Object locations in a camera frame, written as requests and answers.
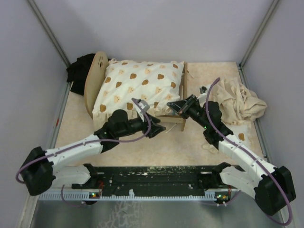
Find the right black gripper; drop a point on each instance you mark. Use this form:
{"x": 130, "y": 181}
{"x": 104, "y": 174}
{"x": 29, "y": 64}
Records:
{"x": 188, "y": 103}

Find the right aluminium corner rail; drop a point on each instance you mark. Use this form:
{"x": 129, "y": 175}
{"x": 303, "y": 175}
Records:
{"x": 259, "y": 33}

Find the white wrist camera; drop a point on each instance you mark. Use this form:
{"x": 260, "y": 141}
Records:
{"x": 203, "y": 92}
{"x": 140, "y": 105}

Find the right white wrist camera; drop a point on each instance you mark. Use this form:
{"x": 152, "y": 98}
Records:
{"x": 203, "y": 92}

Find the aluminium corner rail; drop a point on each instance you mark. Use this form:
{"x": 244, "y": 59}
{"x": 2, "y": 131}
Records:
{"x": 259, "y": 33}
{"x": 37, "y": 12}

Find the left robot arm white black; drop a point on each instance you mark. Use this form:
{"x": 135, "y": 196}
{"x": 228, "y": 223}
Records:
{"x": 42, "y": 169}

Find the bear print white cushion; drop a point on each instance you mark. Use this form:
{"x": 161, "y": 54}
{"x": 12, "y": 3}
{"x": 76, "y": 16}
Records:
{"x": 156, "y": 83}

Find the cream crumpled blanket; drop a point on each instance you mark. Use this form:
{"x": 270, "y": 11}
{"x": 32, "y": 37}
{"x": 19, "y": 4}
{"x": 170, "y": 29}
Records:
{"x": 236, "y": 102}

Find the small bear print cloth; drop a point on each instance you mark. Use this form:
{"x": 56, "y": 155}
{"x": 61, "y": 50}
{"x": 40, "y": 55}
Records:
{"x": 242, "y": 133}

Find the black cloth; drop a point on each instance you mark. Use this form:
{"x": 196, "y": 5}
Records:
{"x": 77, "y": 73}

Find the left aluminium corner rail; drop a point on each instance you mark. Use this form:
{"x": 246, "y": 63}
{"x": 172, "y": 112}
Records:
{"x": 37, "y": 12}

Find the wooden pet bed frame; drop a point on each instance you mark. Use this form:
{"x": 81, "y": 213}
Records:
{"x": 96, "y": 77}

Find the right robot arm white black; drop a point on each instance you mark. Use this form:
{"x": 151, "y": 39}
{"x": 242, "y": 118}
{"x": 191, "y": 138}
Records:
{"x": 271, "y": 187}

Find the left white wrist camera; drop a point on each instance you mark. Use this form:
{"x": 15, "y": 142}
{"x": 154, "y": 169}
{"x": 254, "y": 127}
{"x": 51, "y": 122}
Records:
{"x": 140, "y": 105}

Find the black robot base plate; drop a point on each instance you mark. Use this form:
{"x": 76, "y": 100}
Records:
{"x": 153, "y": 181}

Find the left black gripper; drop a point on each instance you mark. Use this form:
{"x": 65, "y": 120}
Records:
{"x": 158, "y": 128}

